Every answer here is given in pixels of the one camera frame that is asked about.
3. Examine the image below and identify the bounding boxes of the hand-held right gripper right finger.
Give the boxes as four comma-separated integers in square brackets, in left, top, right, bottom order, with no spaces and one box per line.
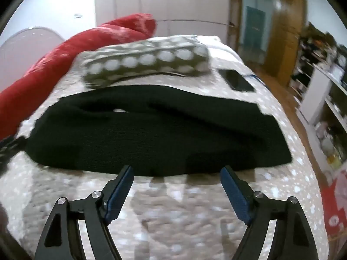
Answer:
[220,165,323,260]

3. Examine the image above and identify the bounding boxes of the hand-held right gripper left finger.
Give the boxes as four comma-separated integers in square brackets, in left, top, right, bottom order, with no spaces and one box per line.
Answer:
[34,165,134,260]

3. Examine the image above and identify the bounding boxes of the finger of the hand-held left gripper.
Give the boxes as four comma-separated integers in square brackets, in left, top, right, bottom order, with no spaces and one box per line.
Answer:
[0,135,28,172]

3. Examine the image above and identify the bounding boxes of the black pants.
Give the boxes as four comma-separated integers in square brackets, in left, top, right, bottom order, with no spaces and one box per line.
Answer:
[23,84,293,176]

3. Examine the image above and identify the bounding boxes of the beige dotted bed blanket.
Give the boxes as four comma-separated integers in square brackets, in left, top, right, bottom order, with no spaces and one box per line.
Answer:
[0,35,326,260]

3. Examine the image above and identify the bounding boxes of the red duvet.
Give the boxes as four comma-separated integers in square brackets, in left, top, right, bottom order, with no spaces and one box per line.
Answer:
[0,13,158,141]

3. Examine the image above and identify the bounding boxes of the red printed bag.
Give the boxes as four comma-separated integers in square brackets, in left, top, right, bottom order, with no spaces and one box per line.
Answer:
[321,168,347,239]

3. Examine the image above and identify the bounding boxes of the white rounded headboard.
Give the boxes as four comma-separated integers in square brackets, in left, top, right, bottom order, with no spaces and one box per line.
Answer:
[0,26,64,93]

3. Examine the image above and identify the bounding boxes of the black smartphone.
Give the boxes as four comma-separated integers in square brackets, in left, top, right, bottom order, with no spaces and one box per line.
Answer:
[218,69,256,93]

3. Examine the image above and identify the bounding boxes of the white cabinet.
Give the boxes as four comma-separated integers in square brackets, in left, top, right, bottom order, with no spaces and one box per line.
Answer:
[297,70,332,125]

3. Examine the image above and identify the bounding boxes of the grey polka dot pillow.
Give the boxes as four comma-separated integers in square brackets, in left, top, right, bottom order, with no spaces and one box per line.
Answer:
[79,35,212,90]

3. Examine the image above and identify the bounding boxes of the cluttered shelf unit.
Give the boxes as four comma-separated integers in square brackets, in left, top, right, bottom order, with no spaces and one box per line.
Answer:
[289,22,347,174]

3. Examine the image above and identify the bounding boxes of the white wardrobe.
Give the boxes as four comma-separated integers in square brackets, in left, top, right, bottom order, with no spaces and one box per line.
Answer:
[94,0,231,37]

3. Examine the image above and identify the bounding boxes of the wooden door frame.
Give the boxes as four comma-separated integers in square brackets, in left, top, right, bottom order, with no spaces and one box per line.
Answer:
[230,0,308,87]

